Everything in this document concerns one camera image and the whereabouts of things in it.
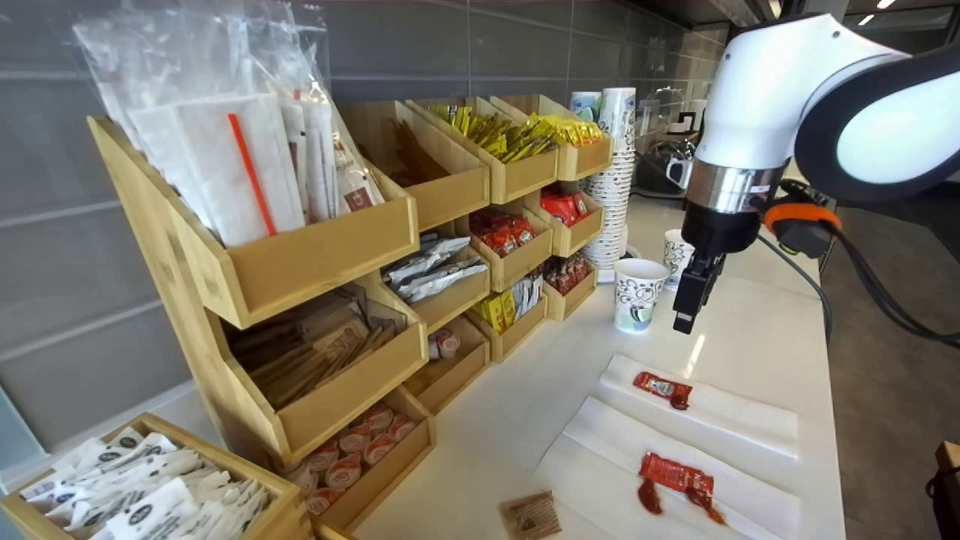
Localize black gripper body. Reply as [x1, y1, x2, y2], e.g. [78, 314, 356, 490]
[681, 204, 767, 269]

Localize red ketchup sachet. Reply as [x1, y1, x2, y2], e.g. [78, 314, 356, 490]
[629, 370, 697, 413]

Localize opened leaking red sauce sachet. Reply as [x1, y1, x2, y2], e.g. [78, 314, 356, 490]
[638, 450, 720, 501]

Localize small red sauce spill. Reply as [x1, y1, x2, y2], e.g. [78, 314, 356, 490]
[637, 476, 666, 519]

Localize long red sauce spill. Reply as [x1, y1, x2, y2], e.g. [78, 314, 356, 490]
[687, 486, 729, 529]

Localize white sachet pile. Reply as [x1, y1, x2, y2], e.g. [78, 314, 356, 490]
[15, 424, 276, 540]

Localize patterned paper cup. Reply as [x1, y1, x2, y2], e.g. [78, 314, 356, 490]
[661, 228, 699, 292]
[611, 255, 673, 340]

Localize red white packets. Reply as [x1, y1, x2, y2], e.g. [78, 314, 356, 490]
[591, 351, 805, 463]

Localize black coffee machine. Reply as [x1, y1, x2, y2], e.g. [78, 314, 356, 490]
[629, 85, 707, 202]

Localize red packet pile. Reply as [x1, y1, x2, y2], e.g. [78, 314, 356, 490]
[542, 255, 594, 296]
[538, 186, 594, 228]
[470, 206, 541, 259]

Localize bamboo rack with yellow packets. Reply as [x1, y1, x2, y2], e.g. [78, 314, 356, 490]
[404, 92, 558, 367]
[488, 92, 614, 324]

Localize wide white paper napkin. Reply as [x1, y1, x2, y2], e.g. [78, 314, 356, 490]
[532, 393, 805, 540]

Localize small yellow packet pile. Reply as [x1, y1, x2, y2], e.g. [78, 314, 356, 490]
[470, 287, 519, 335]

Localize small creamer cups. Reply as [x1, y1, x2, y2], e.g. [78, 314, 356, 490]
[425, 327, 466, 364]

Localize brown sugar packet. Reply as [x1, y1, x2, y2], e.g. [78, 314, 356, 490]
[498, 490, 566, 540]

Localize silver packet pile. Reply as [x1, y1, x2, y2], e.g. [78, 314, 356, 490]
[385, 233, 493, 305]

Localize bamboo rack with silver packets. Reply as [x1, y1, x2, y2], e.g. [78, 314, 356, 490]
[338, 100, 494, 413]

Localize creamer cup pile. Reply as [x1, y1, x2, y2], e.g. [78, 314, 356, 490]
[287, 403, 419, 519]

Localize brown stirrer pile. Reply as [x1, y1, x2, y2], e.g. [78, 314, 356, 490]
[224, 287, 408, 411]

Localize large bamboo rack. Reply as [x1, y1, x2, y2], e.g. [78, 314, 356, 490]
[84, 92, 436, 540]

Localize bamboo tray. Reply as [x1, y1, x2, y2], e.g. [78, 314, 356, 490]
[0, 411, 315, 540]

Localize red drinking straw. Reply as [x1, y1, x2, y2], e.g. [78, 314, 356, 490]
[224, 112, 282, 239]

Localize clear plastic bag of straws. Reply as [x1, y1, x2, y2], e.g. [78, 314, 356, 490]
[70, 0, 386, 250]

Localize orange cable strap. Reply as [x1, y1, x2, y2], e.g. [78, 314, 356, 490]
[763, 202, 845, 238]

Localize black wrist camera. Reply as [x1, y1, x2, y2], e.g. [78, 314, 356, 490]
[773, 219, 845, 261]

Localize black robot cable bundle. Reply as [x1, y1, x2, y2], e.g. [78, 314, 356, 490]
[756, 176, 960, 355]

